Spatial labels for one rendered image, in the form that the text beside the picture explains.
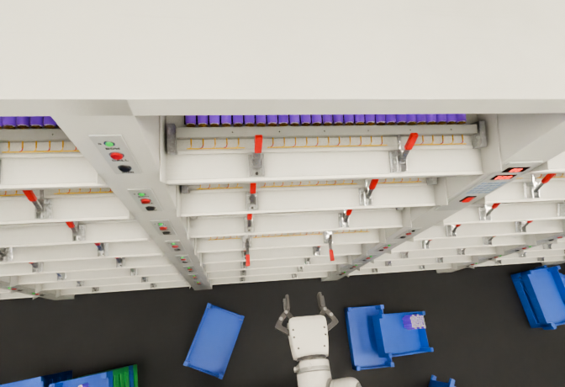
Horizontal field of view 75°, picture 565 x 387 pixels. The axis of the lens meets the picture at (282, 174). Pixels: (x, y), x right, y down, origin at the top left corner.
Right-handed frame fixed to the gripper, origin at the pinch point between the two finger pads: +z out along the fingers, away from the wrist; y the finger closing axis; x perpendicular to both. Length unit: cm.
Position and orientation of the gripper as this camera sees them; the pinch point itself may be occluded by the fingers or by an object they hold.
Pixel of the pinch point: (303, 298)
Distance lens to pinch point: 108.3
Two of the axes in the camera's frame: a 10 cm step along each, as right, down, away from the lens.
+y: 9.9, -0.3, 1.4
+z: -1.0, -8.1, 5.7
